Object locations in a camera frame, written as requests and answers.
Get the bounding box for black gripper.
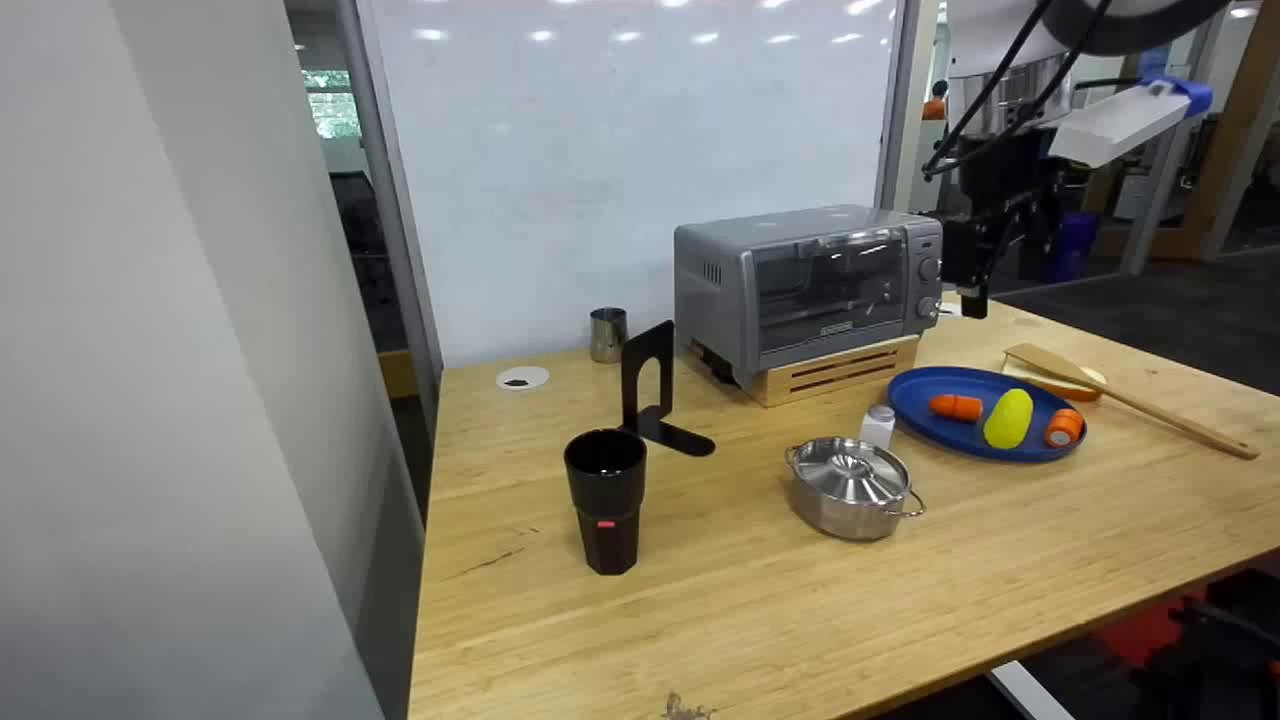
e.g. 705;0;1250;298
935;125;1065;324

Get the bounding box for grey toaster oven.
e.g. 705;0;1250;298
671;203;948;393

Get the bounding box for blue bin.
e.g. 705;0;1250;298
1043;209;1106;283

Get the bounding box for long orange toy carrot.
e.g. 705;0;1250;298
923;388;987;426

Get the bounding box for yellow toy corn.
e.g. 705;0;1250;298
980;382;1041;455

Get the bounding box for blue plate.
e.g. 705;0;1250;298
883;364;1092;469

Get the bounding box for wooden slatted crate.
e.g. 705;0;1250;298
686;332;923;406

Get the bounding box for white salt shaker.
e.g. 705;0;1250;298
855;401;899;452

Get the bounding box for short orange toy carrot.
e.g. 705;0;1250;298
1043;402;1090;452

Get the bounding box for wooden spatula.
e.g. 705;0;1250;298
1006;338;1266;464

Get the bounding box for steel pot lid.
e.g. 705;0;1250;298
784;431;917;508

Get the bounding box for steel pot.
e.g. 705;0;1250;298
780;435;927;547

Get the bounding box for black metal bookend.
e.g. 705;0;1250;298
615;315;721;459

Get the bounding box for small steel cup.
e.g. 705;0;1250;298
588;302;633;366

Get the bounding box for whiteboard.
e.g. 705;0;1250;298
353;0;912;373

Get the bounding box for red object under table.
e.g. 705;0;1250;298
1100;590;1213;673

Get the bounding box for black plastic cup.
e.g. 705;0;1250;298
562;423;654;578

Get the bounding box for white tape roll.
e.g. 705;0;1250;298
491;364;551;395

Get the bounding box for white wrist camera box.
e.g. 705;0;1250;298
1049;81;1198;172

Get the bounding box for white table frame bar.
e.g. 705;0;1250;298
987;654;1082;720

